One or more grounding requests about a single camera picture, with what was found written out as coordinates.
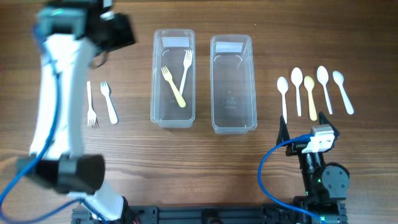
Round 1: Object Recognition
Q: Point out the clear plastic container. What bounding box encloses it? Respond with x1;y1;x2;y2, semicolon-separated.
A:
150;29;196;128
210;34;257;134

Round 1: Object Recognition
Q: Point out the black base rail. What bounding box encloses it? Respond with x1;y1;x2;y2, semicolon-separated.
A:
70;203;349;224

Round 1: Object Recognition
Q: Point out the curved white plastic fork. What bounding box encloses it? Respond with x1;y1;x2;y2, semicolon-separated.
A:
179;50;193;95

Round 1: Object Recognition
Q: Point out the thin white plastic fork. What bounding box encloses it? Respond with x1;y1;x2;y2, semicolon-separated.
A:
86;81;97;128

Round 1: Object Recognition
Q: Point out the left blue cable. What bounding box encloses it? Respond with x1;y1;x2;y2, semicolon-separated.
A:
0;24;108;224

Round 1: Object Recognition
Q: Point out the blue cable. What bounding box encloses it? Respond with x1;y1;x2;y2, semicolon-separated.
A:
257;134;327;224
0;24;108;224

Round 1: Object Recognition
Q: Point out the wide white plastic fork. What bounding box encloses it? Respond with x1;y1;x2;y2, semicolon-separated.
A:
100;82;119;124

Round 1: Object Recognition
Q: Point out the yellow plastic fork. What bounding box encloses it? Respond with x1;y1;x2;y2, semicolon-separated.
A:
161;66;186;108

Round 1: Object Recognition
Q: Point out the left clear plastic container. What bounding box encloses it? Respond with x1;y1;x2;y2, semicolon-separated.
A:
150;29;196;128

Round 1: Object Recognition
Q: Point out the right blue cable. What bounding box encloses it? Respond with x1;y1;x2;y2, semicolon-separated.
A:
257;134;327;224

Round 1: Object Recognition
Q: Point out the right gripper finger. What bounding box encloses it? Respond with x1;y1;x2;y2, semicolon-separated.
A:
276;116;290;145
318;111;340;137

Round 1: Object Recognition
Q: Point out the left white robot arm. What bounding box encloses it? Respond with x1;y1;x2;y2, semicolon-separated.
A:
17;1;139;223

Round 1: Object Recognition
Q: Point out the right clear plastic container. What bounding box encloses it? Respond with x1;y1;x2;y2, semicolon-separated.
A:
210;34;257;134

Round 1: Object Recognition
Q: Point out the white plastic spoon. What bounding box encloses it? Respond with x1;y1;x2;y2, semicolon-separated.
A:
291;67;303;116
317;66;333;114
333;71;354;114
277;77;289;123

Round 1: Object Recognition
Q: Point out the yellow plastic spoon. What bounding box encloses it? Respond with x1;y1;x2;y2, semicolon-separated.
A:
304;76;317;121

